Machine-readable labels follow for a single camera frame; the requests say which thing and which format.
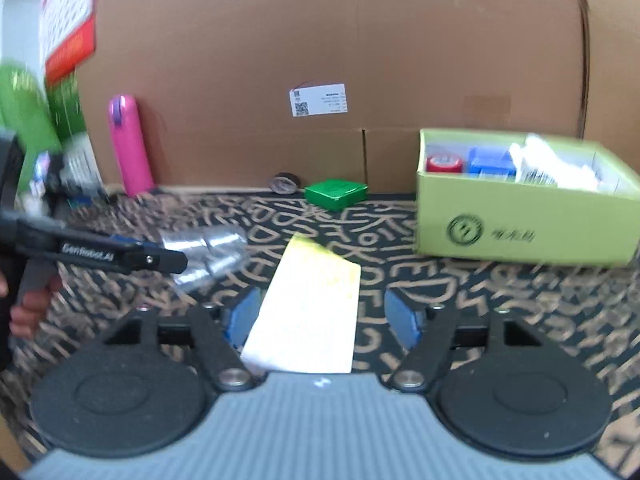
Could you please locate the clear plastic cup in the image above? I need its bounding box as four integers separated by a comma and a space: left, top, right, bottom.
160, 226, 250, 294

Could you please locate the white yellow carton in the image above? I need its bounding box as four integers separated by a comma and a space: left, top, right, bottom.
241, 235, 361, 374

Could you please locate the red tape roll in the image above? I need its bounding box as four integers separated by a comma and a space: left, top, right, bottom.
426, 154, 464, 174

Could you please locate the blue cube box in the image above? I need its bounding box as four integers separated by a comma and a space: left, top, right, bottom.
466, 148, 516, 180

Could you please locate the person's left hand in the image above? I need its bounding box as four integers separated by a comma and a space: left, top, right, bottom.
1, 272, 62, 339

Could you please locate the pink thermos bottle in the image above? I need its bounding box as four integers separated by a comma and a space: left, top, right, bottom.
108, 94, 155, 196

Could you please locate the green packaging bag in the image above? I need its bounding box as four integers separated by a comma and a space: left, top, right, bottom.
1, 62, 87, 192

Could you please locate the black tape roll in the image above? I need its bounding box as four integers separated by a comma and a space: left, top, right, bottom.
269, 172, 302, 195

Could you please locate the lime green storage box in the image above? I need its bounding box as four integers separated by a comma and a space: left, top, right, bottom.
414, 128, 639, 266

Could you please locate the black letter-patterned mat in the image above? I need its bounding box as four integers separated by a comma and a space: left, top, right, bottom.
1, 192, 639, 478

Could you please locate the white shipping label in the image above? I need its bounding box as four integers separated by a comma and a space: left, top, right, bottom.
288, 84, 348, 118

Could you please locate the red white calendar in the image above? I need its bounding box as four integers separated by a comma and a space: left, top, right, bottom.
39, 0, 96, 86

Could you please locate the large cardboard box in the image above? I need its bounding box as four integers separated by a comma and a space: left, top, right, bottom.
77, 0, 639, 192

